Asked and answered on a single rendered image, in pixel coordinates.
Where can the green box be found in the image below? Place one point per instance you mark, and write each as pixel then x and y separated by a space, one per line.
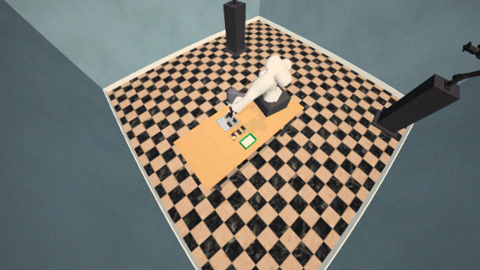
pixel 248 141

